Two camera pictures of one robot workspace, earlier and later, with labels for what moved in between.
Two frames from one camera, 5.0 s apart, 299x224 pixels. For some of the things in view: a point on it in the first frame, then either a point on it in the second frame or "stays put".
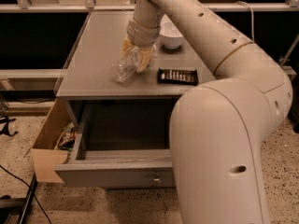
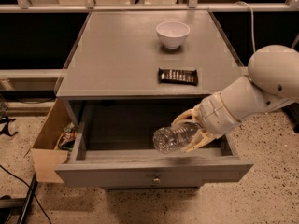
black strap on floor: [5, 119] stays put
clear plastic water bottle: [124, 67] to [169, 139]
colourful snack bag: [68, 137] stays put
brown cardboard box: [49, 161] stays put
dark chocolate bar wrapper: [186, 77] stays put
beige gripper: [141, 34] to [213, 113]
